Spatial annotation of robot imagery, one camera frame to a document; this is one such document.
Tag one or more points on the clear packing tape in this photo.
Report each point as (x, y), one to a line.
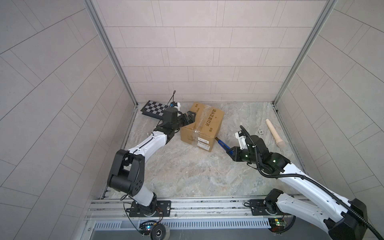
(201, 112)

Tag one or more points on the round black speaker device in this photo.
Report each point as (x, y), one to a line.
(155, 230)

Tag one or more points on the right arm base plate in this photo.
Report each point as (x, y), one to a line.
(258, 208)

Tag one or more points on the brown cardboard express box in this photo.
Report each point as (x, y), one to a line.
(205, 129)

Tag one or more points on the aluminium corner post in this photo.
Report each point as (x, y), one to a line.
(326, 11)
(90, 6)

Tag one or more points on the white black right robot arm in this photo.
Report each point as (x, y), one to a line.
(341, 218)

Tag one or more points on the blue box cutter knife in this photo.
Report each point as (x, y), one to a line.
(224, 146)

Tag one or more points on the cream plastic handle tool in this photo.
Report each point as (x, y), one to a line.
(279, 141)

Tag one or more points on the aluminium corner post left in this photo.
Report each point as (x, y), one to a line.
(90, 6)

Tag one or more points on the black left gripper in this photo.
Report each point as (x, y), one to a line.
(190, 120)

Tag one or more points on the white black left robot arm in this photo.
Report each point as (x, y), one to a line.
(127, 173)

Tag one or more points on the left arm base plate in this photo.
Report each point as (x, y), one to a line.
(158, 209)

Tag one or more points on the black white chessboard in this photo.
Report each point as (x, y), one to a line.
(154, 110)

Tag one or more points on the aluminium corner post right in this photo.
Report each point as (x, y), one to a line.
(326, 11)

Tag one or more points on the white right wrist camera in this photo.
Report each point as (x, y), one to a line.
(241, 137)

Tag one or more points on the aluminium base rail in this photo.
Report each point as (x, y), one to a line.
(194, 219)

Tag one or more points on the green circuit board right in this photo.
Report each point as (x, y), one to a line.
(277, 224)

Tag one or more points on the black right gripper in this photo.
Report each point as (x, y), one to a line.
(235, 156)

